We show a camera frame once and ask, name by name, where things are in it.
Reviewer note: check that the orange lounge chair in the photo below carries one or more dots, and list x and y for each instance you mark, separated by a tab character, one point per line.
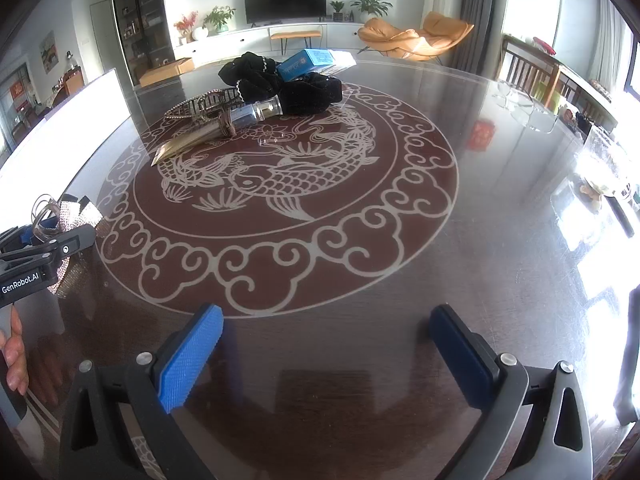
400	40

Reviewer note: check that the bushy green potted plant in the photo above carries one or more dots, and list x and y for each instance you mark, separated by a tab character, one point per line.
218	17

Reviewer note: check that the grey curtain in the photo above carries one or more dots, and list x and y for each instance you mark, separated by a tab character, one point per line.
480	10

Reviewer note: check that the black flat television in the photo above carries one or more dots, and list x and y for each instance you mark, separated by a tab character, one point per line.
285	0

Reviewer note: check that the person's left hand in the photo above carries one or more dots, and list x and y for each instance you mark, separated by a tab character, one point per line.
15	360

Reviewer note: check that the dark patterned glass desktop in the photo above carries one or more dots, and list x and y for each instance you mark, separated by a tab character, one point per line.
350	260

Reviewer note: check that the wooden side cabinet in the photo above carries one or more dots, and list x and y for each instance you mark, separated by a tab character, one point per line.
67	82

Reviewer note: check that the red flower bouquet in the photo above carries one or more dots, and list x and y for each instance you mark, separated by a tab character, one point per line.
185	22

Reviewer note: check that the framed wall picture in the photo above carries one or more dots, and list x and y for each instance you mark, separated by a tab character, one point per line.
47	50

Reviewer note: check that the black scrunchie with white trim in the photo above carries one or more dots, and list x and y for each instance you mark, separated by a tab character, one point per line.
247	75

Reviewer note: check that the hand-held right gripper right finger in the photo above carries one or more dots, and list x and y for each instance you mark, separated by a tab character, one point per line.
457	355

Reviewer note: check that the wooden bench with black legs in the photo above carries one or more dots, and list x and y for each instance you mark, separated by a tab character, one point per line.
295	35

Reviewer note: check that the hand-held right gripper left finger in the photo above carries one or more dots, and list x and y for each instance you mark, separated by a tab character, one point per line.
192	355

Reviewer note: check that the white sheer curtain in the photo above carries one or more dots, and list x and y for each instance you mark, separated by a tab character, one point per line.
612	35

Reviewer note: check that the rhinestone barrette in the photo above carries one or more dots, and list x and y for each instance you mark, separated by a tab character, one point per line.
210	102

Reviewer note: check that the rhinestone bow hair clip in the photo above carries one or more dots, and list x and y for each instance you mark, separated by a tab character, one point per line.
82	215

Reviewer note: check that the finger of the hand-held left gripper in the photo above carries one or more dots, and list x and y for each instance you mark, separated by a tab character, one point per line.
65	242
10	240

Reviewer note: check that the white door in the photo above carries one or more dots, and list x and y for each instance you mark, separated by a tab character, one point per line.
101	35

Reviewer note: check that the blue and white carton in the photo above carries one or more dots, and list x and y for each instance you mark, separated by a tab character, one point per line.
310	62

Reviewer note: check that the clear acrylic stand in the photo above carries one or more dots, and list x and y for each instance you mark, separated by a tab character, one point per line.
525	105

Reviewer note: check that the white television cabinet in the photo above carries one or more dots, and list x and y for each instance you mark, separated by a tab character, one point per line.
235	42

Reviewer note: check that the wooden dining chairs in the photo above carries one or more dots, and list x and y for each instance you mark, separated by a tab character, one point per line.
530	72

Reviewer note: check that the black sparkly scrunchie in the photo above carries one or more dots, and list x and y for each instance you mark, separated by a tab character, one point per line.
312	95

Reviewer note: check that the dark glass bookcase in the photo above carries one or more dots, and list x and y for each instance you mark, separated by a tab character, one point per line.
140	20

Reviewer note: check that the small potted plant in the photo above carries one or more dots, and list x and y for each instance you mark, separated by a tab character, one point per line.
337	10

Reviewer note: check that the cardboard box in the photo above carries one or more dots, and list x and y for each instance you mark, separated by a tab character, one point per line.
165	71

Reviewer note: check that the white round vase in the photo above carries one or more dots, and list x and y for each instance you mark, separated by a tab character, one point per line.
200	33

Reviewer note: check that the large leafy potted plant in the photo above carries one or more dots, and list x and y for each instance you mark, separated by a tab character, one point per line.
370	5

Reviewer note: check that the white storage box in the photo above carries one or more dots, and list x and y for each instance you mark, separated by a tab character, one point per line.
65	125

